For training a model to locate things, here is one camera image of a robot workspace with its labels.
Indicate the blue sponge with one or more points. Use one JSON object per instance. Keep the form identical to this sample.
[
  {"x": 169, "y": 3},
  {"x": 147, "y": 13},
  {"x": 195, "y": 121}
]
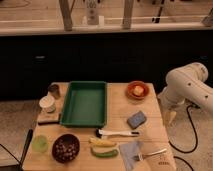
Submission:
[{"x": 136, "y": 120}]

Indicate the yellow food in bowl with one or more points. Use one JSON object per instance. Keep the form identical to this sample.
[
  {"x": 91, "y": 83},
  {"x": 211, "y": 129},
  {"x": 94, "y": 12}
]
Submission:
[{"x": 138, "y": 90}]

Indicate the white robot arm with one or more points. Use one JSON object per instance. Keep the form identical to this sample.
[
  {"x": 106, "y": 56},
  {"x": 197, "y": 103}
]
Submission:
[{"x": 185, "y": 83}]

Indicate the metal cup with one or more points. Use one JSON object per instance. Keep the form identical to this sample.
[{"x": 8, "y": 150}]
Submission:
[{"x": 54, "y": 90}]

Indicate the blue grey cloth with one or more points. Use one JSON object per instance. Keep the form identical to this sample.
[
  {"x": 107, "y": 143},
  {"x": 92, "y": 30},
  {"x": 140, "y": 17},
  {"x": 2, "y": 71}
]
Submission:
[{"x": 128, "y": 151}]

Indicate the green plastic tray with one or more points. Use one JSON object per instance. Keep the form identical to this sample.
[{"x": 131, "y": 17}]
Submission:
[{"x": 85, "y": 105}]

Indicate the light green cup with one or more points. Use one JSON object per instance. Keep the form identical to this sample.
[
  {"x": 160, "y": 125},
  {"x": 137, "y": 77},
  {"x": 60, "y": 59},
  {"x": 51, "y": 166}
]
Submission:
[{"x": 40, "y": 144}]

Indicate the dark brown bowl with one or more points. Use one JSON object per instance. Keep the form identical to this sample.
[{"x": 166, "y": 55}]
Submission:
[{"x": 65, "y": 148}]

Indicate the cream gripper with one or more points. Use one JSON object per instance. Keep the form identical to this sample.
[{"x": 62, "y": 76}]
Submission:
[{"x": 168, "y": 116}]

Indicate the green pepper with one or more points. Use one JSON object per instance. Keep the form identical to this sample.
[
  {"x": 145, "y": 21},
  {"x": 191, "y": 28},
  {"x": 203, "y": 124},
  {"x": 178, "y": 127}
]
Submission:
[{"x": 107, "y": 154}]

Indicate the wooden block with black edge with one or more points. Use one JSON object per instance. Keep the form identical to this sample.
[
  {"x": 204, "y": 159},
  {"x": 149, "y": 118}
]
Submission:
[{"x": 45, "y": 118}]

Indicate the orange bowl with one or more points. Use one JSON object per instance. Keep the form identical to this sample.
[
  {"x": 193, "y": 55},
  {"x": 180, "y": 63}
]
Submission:
[{"x": 130, "y": 88}]

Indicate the white handled black brush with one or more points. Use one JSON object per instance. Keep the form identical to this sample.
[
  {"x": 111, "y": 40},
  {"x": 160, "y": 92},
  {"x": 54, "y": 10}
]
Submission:
[{"x": 100, "y": 133}]

